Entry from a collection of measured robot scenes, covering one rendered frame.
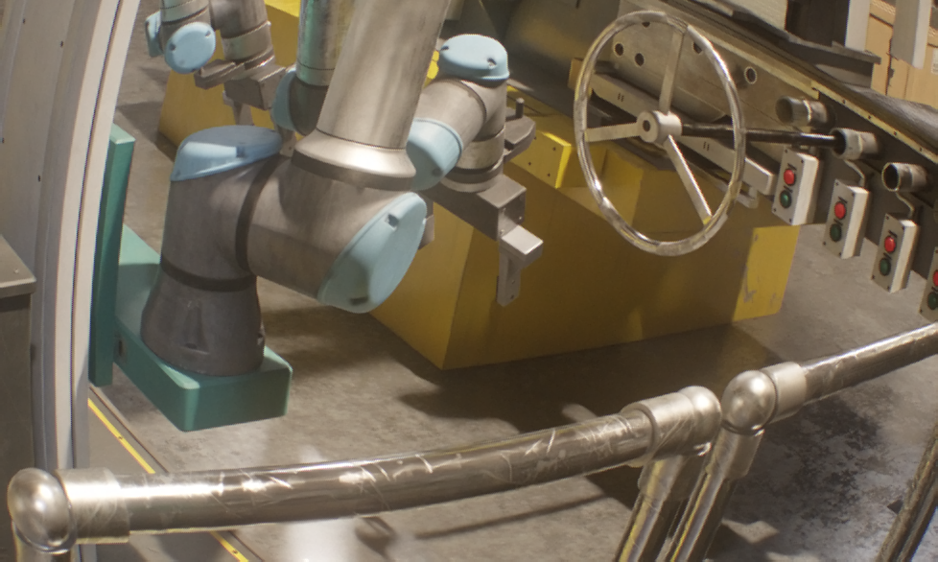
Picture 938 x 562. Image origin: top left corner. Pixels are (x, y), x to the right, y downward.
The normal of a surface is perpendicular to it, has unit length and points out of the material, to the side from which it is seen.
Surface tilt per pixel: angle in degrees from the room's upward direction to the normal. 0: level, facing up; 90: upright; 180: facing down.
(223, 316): 73
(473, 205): 113
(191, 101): 90
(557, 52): 90
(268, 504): 67
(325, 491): 52
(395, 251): 98
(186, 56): 90
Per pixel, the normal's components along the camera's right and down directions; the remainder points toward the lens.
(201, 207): -0.34, 0.23
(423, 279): -0.79, 0.06
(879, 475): 0.20, -0.91
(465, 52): 0.03, -0.72
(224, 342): 0.54, 0.11
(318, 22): -0.34, 0.60
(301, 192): -0.58, 0.00
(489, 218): -0.68, 0.49
